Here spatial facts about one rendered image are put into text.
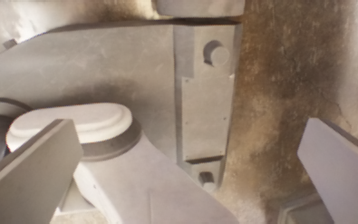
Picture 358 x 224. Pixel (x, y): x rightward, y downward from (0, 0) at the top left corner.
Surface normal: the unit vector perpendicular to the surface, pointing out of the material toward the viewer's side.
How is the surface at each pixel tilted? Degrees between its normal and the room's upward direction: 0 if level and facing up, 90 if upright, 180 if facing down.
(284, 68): 0
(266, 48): 0
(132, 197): 90
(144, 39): 0
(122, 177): 90
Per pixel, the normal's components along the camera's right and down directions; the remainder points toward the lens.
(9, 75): 0.18, 0.48
